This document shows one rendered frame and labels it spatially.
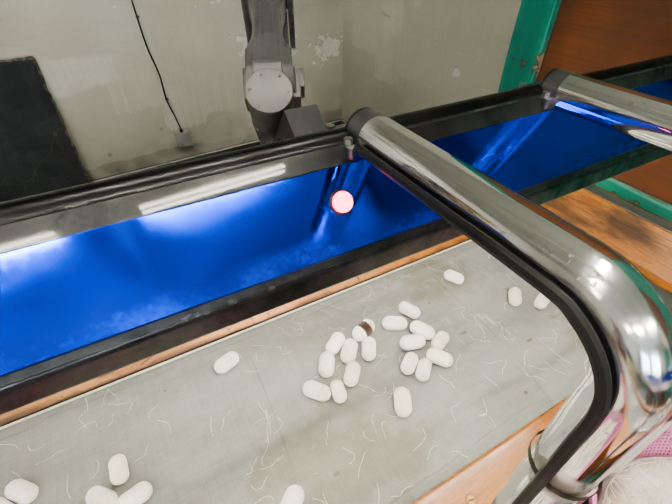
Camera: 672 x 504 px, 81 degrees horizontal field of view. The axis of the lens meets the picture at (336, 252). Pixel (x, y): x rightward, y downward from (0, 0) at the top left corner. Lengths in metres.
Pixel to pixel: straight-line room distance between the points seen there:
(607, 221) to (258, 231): 0.63
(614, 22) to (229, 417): 0.77
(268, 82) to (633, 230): 0.57
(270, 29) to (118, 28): 1.71
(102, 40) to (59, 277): 2.18
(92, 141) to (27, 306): 2.28
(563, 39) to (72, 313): 0.78
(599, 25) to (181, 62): 2.01
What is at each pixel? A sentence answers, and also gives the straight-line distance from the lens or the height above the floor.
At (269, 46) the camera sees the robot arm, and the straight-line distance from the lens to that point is 0.65.
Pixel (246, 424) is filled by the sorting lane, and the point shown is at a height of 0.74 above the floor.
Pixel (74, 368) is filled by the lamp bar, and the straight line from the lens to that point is 0.20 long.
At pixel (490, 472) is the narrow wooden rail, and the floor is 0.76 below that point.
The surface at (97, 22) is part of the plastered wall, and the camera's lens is 2.34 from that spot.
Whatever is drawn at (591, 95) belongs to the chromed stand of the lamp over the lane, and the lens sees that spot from 0.30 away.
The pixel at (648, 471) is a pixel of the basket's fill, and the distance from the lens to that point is 0.61.
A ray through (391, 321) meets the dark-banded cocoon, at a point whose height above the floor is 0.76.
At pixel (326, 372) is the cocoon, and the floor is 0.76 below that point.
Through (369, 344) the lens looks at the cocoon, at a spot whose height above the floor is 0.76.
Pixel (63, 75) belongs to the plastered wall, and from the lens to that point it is 2.37.
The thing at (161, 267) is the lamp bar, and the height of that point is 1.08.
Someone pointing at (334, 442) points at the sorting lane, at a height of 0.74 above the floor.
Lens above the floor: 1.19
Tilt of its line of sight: 40 degrees down
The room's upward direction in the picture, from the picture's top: straight up
